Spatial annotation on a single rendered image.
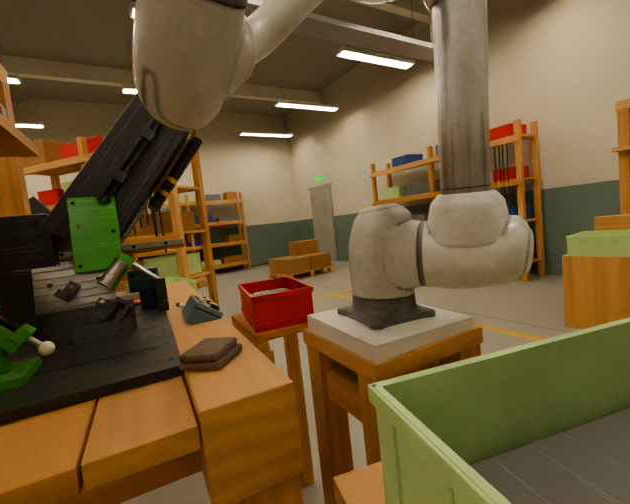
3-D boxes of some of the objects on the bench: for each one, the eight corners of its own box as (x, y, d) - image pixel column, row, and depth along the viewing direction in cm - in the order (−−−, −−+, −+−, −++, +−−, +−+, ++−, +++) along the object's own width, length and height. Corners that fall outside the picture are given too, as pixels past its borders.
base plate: (159, 294, 163) (158, 289, 163) (184, 374, 64) (182, 364, 64) (50, 312, 145) (49, 308, 144) (-149, 466, 46) (-152, 451, 46)
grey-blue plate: (163, 306, 122) (157, 266, 121) (163, 307, 121) (157, 267, 119) (133, 311, 118) (126, 271, 117) (132, 312, 116) (126, 271, 115)
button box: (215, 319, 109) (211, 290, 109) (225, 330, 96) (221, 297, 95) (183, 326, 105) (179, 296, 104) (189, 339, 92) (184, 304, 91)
